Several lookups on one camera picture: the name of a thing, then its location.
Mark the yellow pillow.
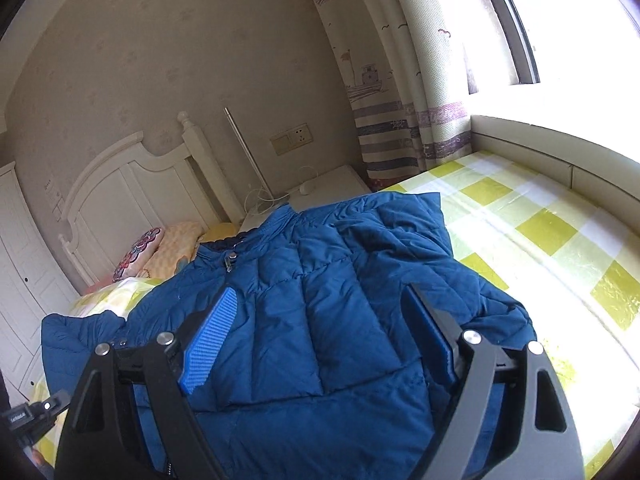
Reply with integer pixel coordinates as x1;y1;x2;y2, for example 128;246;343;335
200;222;241;246

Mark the window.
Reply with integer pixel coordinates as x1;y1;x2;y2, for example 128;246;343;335
480;0;640;128

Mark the white cable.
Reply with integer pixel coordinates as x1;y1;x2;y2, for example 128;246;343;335
245;165;321;217

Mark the wall socket panel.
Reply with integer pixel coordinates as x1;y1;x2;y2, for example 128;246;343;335
270;123;312;155

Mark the blue puffer jacket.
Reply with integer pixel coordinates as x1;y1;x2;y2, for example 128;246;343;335
41;191;538;480

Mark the pink patterned pillow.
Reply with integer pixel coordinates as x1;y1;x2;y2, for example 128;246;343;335
112;227;166;283

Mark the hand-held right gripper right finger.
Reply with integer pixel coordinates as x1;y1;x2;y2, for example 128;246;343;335
400;284;586;480

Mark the white wooden headboard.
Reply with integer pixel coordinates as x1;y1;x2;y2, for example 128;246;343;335
59;111;243;288

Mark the ship print curtain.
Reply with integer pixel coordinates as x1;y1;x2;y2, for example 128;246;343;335
295;0;521;191

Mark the white wardrobe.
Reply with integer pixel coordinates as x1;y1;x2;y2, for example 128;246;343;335
0;160;81;396

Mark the metal lamp pole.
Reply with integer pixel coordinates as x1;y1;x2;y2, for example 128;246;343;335
223;107;273;201

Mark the cream window ledge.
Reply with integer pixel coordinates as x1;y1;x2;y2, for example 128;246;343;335
470;114;640;211

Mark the yellow white checkered bedsheet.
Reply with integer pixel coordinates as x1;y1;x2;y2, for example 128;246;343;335
30;150;640;477

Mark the orange checked pillow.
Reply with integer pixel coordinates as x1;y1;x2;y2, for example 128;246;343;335
145;221;203;279

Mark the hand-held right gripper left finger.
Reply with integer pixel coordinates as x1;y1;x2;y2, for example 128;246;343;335
54;286;237;480

